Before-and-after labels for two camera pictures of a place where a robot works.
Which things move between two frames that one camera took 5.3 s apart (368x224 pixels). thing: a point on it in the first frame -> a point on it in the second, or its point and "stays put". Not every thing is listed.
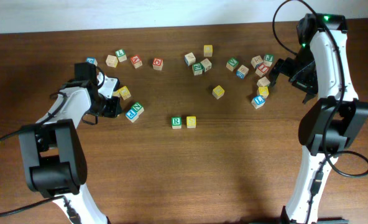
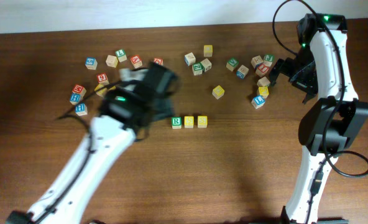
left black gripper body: x=107 y=107 -> x=168 y=107
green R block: x=176 y=122 stays put
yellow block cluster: x=191 y=122 stays put
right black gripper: x=308 y=85 stays put
